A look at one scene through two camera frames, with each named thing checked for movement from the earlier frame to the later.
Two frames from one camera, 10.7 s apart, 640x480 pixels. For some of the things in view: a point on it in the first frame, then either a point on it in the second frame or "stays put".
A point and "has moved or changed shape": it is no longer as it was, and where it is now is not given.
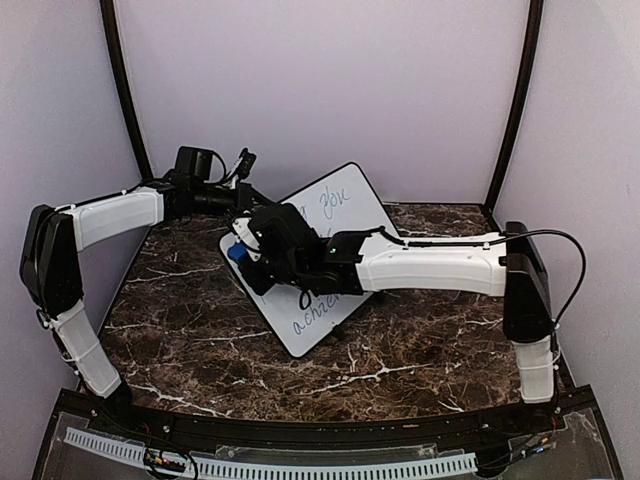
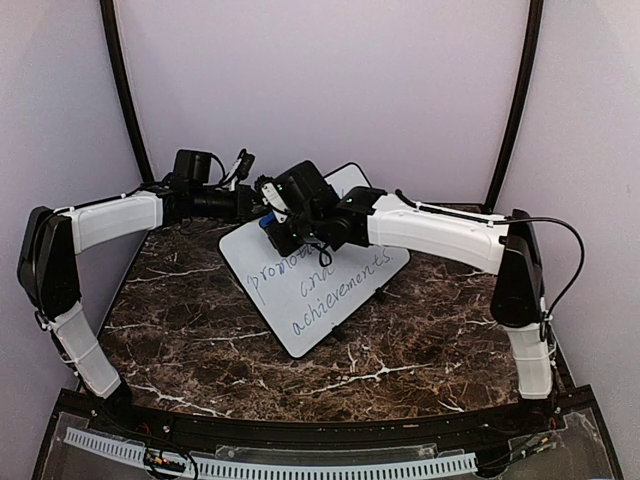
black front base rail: (430, 431) stays put
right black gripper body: (281, 271) → (307, 231)
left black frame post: (108, 13) stays put
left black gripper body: (206, 204) stays put
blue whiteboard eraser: (237, 251) has moved or changed shape
